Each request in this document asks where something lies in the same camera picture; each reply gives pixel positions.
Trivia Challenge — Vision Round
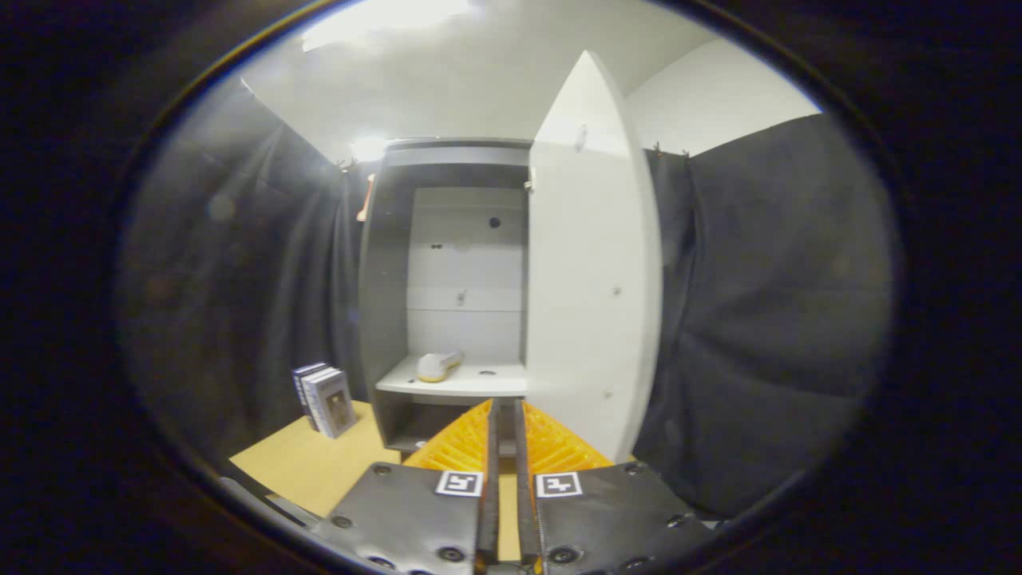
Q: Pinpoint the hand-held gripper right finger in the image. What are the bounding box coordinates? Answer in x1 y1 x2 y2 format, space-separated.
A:
513 398 719 575

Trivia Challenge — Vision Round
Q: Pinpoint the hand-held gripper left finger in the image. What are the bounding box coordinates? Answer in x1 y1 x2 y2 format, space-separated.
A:
311 398 502 575

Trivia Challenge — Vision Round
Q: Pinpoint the white sneaker shoe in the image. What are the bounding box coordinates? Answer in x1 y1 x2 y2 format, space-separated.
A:
416 351 465 383

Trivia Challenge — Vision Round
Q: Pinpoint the grey shoe cabinet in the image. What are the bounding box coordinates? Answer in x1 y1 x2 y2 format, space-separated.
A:
357 137 536 458

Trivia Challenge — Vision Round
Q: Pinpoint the white shoe cabinet door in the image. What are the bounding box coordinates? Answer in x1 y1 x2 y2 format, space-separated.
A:
525 50 664 464

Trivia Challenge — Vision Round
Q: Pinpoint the dark blue box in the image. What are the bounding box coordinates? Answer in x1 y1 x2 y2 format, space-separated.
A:
291 362 330 432

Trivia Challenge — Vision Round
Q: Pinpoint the black backdrop cloth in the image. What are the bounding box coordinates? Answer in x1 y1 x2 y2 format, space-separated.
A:
120 76 895 520

